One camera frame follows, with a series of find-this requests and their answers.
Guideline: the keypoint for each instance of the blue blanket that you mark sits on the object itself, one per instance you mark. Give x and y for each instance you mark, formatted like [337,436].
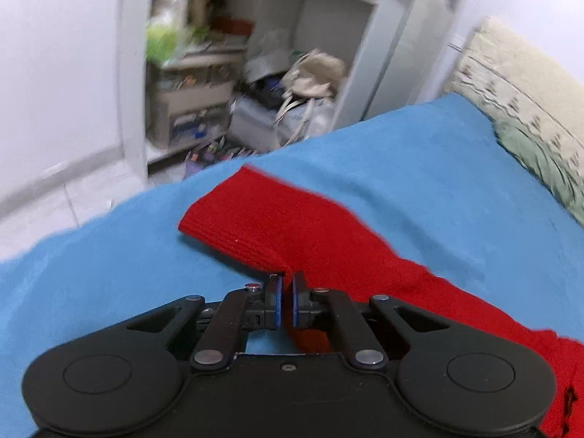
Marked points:
[410,169]

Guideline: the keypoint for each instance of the green pillow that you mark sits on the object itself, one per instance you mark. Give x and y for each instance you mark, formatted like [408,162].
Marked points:
[543,164]

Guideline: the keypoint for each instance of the red knitted sweater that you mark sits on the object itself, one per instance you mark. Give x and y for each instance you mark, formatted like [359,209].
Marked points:
[319,242]

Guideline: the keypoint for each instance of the green plastic bag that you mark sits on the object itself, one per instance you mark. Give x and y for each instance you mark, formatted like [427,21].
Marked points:
[165,36]

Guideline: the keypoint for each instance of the white storage box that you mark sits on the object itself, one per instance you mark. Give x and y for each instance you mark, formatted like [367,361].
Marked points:
[255,121]

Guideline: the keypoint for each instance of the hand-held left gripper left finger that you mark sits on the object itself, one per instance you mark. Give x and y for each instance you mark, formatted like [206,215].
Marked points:
[274,303]

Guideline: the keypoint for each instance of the beige patterned pillow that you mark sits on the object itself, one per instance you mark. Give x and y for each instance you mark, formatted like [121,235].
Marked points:
[520,86]

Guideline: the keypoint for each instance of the white shelf cabinet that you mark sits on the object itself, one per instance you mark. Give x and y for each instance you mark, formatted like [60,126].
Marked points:
[255,54]

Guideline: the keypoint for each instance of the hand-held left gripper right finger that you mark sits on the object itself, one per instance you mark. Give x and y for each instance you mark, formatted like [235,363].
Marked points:
[299,303]

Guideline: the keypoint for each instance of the beige handbag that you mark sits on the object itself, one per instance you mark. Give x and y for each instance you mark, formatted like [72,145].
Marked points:
[312,75]

